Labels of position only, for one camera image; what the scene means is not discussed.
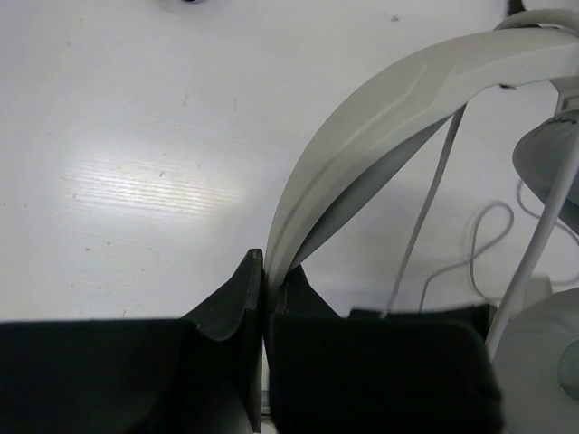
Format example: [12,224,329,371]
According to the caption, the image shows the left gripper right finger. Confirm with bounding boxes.
[266,269,505,433]

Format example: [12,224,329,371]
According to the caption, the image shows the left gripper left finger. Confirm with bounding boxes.
[1,249,263,433]

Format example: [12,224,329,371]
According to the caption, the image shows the white grey headphones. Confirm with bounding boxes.
[264,9,578,433]

